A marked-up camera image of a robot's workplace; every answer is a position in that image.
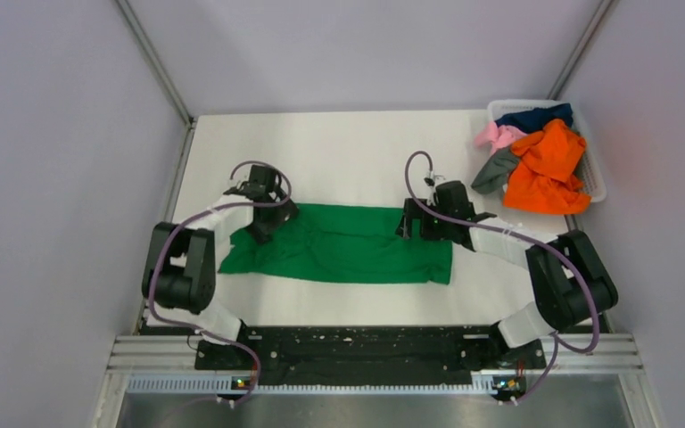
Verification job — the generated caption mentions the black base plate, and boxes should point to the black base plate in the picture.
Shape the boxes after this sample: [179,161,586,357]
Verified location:
[194,325,546,386]

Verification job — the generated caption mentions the green t shirt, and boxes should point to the green t shirt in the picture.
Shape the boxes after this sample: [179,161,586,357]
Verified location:
[219,203,453,285]

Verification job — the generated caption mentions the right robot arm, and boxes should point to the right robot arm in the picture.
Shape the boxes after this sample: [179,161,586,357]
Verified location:
[396,181,619,367]

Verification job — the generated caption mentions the pink t shirt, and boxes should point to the pink t shirt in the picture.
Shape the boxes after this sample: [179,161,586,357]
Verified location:
[474,121,527,155]

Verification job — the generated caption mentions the aluminium frame rail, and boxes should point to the aluminium frame rail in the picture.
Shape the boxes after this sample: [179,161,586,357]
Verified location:
[111,0,196,128]
[546,0,620,100]

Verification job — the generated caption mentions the white plastic laundry basket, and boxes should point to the white plastic laundry basket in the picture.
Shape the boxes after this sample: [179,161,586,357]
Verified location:
[486,99,607,203]

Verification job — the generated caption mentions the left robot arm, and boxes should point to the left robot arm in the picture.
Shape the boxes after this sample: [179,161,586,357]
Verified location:
[141,160,299,375]

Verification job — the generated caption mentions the aluminium frame rail left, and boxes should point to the aluminium frame rail left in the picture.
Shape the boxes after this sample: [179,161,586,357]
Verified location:
[111,0,196,128]

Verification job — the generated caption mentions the grey t shirt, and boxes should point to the grey t shirt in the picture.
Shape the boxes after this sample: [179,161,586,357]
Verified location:
[470,147,520,195]

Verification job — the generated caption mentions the navy blue t shirt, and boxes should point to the navy blue t shirt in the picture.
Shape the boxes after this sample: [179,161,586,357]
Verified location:
[494,103,574,134]

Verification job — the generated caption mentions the aluminium frame rail right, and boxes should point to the aluminium frame rail right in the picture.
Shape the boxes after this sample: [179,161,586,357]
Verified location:
[546,0,620,100]

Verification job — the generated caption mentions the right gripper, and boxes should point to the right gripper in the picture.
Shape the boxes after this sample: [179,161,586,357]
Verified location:
[395,198,453,242]

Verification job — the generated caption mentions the white cable duct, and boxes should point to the white cable duct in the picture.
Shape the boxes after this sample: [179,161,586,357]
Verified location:
[127,374,498,395]

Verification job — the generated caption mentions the orange t shirt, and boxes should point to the orange t shirt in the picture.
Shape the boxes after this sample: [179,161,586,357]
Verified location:
[503,119,591,215]

